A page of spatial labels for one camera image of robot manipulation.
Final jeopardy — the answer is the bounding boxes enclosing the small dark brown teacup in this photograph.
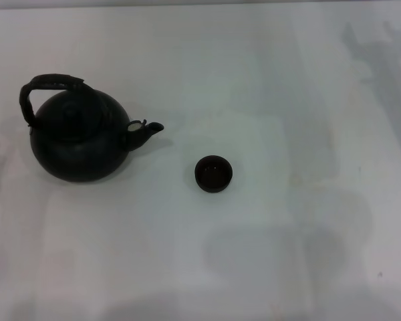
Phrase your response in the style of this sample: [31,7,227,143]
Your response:
[194,154,234,195]

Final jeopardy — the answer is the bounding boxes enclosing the black round teapot with handle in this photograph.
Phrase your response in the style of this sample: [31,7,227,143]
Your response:
[19,72,165,183]

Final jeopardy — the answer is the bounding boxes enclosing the white tablecloth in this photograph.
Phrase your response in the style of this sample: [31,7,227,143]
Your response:
[0,8,401,321]

